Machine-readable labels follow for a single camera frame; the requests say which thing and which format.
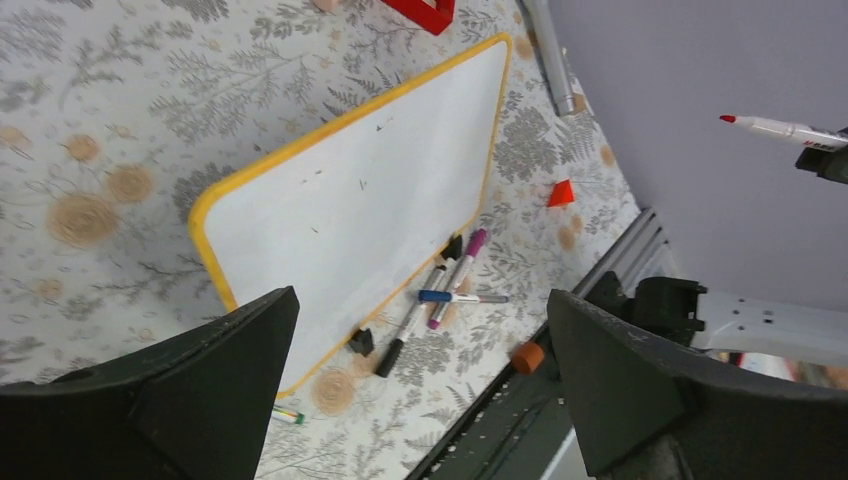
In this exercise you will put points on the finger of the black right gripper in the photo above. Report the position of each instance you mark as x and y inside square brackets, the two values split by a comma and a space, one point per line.
[828, 164]

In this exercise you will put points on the red triangular block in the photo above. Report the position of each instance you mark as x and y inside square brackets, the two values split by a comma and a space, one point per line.
[562, 194]

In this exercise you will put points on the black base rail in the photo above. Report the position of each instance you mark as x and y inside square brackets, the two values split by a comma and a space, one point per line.
[512, 432]

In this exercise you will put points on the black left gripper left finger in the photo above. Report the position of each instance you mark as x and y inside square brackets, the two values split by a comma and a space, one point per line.
[195, 406]

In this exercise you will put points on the magenta capped whiteboard marker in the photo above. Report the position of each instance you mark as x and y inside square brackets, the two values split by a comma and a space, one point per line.
[476, 241]

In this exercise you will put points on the red capped whiteboard marker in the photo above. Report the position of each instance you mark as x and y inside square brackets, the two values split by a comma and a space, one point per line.
[808, 136]

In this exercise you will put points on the yellow framed whiteboard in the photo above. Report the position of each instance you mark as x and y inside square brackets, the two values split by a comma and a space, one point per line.
[350, 213]

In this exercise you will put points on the red rectangular plastic box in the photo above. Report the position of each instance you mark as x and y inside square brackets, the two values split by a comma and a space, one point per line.
[432, 16]

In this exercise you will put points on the silver toy microphone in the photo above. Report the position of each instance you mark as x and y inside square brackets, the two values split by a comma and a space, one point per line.
[553, 60]

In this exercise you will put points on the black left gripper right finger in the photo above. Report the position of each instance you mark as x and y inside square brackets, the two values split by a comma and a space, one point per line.
[644, 407]

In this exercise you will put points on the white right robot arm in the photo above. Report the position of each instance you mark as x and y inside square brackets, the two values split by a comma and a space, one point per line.
[690, 314]

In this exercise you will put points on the pink toy microphone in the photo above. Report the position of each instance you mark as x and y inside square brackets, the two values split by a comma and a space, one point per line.
[327, 6]

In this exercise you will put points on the black capped whiteboard marker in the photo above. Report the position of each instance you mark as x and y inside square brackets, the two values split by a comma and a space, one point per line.
[396, 346]

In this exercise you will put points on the brown cylinder block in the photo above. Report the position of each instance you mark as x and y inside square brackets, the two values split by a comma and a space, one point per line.
[527, 358]

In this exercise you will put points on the blue capped whiteboard marker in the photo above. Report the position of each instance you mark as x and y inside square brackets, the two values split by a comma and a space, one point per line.
[433, 296]

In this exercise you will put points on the green capped whiteboard marker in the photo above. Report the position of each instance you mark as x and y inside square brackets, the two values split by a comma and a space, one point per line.
[287, 415]

